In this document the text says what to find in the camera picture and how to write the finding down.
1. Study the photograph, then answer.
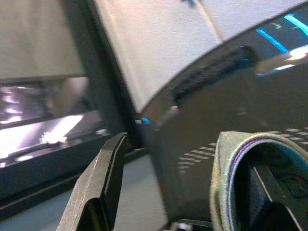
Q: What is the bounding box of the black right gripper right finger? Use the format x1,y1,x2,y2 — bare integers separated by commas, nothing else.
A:
243,165,303,231

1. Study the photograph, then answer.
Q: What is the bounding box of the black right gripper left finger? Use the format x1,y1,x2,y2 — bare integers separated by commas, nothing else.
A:
56,132,128,231

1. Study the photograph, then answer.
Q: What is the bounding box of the light green garment teal waistband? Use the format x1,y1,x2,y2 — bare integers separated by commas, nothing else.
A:
209,130,308,231

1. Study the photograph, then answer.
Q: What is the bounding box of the glossy black washer panel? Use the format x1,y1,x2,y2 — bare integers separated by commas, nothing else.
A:
0,76,128,200

